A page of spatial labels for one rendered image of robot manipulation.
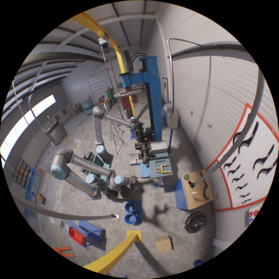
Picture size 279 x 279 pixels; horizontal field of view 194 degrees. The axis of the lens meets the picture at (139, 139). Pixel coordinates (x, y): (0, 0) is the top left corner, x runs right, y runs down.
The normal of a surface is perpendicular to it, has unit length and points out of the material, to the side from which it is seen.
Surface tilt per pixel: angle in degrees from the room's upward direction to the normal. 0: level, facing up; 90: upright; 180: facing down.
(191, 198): 0
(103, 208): 0
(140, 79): 90
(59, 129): 90
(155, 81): 90
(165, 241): 0
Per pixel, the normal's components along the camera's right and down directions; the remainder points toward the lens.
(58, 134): 0.98, -0.07
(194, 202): -0.18, -0.69
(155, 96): 0.02, 0.71
